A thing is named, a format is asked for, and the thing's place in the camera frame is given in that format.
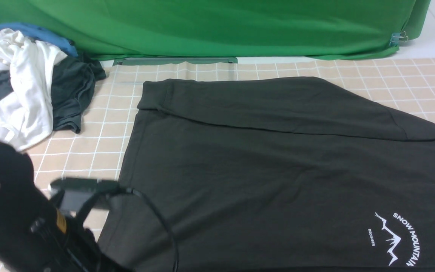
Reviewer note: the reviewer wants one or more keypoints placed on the dark gray long-sleeve shirt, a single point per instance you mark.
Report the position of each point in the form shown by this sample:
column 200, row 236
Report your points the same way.
column 285, row 175

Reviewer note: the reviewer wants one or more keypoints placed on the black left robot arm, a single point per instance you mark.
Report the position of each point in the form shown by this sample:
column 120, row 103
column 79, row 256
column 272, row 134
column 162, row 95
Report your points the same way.
column 35, row 234

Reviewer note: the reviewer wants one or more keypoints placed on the green metal base bar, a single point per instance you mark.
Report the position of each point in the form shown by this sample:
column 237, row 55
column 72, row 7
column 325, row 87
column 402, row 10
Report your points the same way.
column 134, row 61

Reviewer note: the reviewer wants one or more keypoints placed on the green backdrop cloth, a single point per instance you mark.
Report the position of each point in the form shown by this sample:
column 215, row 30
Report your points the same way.
column 322, row 29

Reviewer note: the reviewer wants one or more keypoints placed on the dark gray crumpled garment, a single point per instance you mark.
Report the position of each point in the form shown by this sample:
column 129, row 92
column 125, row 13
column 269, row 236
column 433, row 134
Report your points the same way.
column 73, row 87

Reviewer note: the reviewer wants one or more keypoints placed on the white crumpled garment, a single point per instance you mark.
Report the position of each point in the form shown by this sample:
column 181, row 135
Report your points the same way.
column 26, row 114

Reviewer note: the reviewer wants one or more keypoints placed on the blue binder clip lower right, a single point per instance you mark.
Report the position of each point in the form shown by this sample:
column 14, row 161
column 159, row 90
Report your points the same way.
column 397, row 38

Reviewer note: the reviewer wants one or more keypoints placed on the beige checkered tablecloth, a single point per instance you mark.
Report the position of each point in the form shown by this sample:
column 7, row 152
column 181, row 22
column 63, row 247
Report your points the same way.
column 107, row 124

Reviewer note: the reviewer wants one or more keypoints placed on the blue garment in pile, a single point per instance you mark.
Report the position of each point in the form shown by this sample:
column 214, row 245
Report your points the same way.
column 40, row 36

